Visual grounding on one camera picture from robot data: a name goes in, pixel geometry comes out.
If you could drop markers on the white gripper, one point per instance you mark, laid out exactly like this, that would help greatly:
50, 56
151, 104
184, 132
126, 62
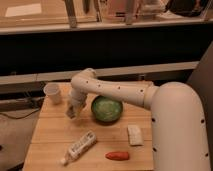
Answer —
77, 99

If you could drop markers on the orange toy carrot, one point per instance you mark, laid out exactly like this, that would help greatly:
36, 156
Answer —
118, 156

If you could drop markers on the white tube bottle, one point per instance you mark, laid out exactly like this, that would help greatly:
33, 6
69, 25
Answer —
78, 148

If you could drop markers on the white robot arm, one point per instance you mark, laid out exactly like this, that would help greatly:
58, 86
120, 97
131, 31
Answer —
179, 133

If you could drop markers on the white paper cup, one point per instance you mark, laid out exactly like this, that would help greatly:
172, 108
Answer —
52, 91

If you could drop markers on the dark chair back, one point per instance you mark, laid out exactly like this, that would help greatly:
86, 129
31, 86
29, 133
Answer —
201, 79

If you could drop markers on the green bowl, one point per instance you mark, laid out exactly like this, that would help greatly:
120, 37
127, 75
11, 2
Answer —
106, 110

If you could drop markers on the white sponge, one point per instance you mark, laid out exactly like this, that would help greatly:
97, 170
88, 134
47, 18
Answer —
135, 135

